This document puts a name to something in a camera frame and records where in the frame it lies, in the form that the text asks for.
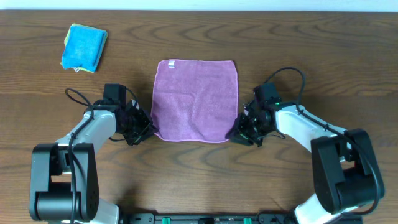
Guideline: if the purple microfiber cloth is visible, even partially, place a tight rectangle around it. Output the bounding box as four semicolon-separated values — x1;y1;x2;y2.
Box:
150;59;239;143

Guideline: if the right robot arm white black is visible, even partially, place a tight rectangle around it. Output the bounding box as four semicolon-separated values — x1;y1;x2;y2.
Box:
226;102;384;223

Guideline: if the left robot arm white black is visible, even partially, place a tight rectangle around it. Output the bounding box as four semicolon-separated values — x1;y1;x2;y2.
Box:
29;100;156;223

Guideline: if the blue folded cloth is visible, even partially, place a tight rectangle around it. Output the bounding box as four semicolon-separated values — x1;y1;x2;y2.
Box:
61;24;107;70

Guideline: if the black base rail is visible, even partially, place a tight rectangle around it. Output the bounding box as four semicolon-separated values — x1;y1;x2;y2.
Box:
123;212;363;224

